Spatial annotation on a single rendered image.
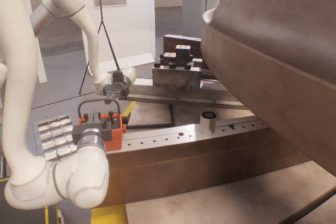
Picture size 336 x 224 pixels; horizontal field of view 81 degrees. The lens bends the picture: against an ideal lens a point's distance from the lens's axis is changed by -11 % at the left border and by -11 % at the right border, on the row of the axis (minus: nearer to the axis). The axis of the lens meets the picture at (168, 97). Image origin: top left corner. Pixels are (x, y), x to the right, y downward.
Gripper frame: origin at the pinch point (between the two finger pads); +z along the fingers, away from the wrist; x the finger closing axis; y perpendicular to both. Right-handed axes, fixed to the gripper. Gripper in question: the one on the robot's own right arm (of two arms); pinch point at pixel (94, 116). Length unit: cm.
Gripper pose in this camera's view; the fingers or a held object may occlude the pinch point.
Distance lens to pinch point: 86.4
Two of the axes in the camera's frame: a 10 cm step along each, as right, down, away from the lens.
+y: 0.0, -8.9, -4.6
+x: -9.7, 1.1, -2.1
